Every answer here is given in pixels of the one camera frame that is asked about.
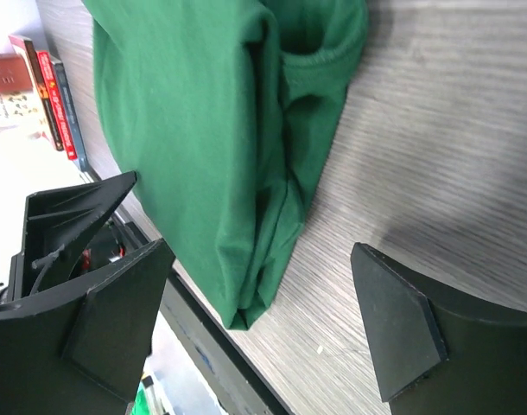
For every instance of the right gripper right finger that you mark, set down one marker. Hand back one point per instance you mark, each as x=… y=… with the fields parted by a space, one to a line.
x=436 y=349

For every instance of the stack of red books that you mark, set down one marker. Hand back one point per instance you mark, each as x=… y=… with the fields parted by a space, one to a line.
x=48 y=109

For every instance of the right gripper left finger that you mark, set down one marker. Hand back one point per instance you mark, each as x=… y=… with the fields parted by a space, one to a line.
x=80 y=347

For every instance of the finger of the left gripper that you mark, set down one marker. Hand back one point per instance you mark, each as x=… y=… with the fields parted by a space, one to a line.
x=58 y=225

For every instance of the small dark red box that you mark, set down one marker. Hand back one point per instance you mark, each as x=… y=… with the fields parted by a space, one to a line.
x=14 y=75

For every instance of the green t shirt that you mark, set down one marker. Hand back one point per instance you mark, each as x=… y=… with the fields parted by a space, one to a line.
x=227 y=112

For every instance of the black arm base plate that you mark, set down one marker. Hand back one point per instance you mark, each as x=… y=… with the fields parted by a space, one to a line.
x=238 y=386

